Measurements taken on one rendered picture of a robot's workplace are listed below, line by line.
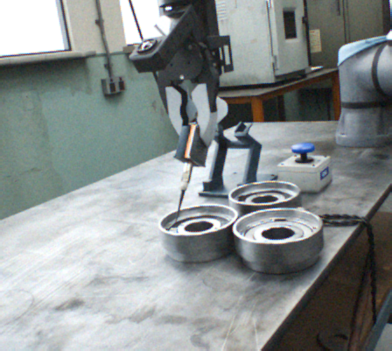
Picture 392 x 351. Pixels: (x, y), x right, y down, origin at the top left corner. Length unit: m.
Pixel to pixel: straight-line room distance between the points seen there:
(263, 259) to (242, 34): 2.50
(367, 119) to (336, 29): 3.47
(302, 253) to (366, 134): 0.57
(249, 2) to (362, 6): 1.72
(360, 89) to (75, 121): 1.71
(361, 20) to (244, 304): 4.05
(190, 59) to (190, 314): 0.32
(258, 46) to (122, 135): 1.00
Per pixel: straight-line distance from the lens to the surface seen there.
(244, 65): 2.94
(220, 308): 0.47
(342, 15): 4.47
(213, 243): 0.55
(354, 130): 1.05
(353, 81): 1.05
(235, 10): 2.96
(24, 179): 2.28
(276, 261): 0.51
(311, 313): 0.91
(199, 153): 0.63
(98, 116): 2.55
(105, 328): 0.48
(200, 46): 0.60
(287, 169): 0.77
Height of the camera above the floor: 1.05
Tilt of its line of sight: 12 degrees down
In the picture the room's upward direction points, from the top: 8 degrees counter-clockwise
